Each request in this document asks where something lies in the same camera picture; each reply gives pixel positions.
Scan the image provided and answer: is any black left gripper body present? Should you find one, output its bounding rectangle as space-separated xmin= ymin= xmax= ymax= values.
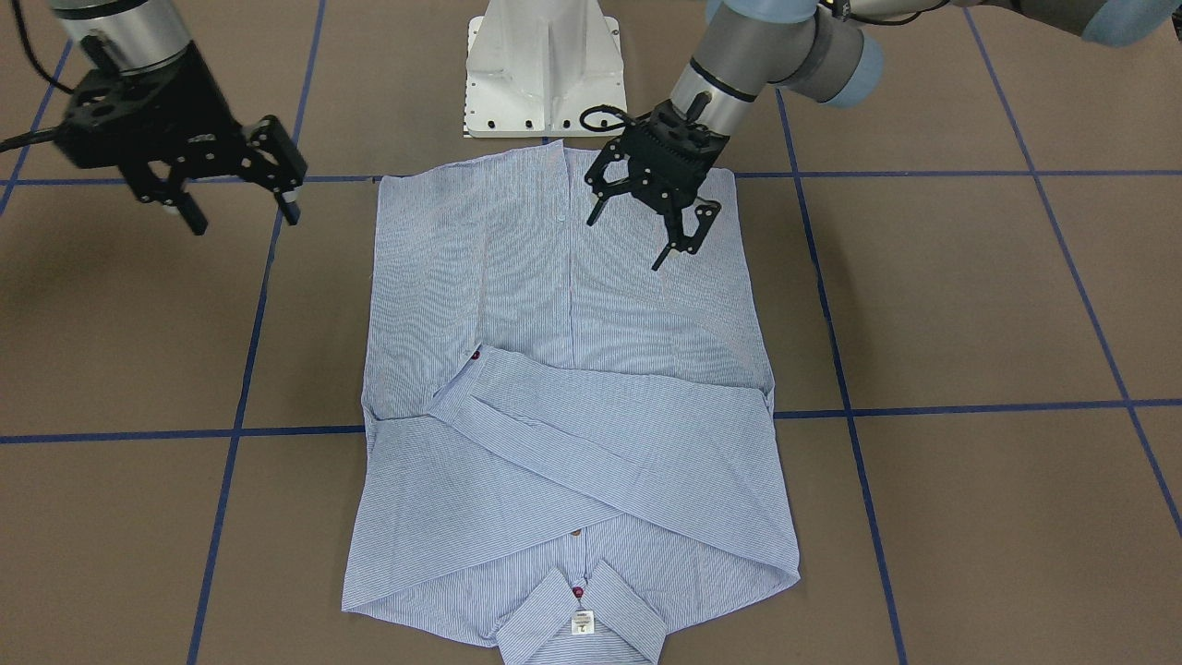
xmin=617 ymin=102 xmax=730 ymax=215

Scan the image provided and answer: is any light blue striped shirt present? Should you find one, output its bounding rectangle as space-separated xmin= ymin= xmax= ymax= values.
xmin=340 ymin=142 xmax=801 ymax=664

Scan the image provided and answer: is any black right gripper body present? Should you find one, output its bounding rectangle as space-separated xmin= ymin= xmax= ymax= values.
xmin=54 ymin=43 xmax=251 ymax=200

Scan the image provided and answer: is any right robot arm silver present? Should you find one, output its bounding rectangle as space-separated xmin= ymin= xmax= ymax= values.
xmin=51 ymin=1 xmax=309 ymax=236

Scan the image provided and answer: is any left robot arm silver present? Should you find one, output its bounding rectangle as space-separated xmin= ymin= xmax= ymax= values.
xmin=579 ymin=1 xmax=948 ymax=270

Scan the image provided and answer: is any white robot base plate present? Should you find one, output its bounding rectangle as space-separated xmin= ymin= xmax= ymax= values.
xmin=465 ymin=1 xmax=626 ymax=139

